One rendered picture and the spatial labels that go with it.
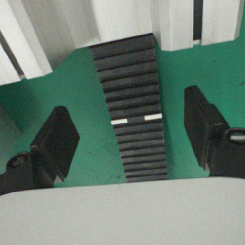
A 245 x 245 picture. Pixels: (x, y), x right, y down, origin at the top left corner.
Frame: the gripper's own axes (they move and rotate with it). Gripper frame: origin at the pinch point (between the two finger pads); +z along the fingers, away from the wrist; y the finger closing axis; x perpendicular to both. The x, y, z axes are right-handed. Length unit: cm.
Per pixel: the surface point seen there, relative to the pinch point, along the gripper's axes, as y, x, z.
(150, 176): 0.9, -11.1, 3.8
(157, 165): 1.8, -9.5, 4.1
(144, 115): 1.1, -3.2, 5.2
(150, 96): 1.9, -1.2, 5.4
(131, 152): -0.9, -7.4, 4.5
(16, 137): -13.9, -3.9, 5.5
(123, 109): -0.8, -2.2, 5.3
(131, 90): 0.3, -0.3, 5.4
